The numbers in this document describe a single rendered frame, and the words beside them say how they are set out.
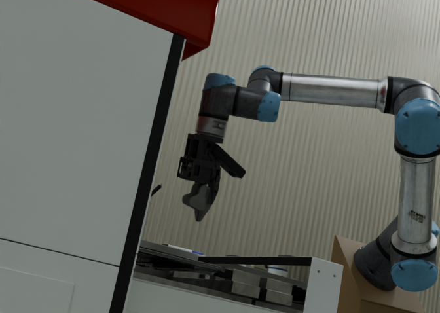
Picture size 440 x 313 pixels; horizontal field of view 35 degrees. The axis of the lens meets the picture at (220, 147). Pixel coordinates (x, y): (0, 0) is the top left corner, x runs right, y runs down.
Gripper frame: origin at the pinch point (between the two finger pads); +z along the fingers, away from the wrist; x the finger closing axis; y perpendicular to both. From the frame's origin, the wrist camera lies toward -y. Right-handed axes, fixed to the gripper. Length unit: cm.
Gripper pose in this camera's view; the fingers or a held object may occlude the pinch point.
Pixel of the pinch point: (201, 217)
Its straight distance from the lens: 171.9
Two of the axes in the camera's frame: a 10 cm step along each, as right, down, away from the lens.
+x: 5.4, 0.7, -8.4
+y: -8.2, -1.8, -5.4
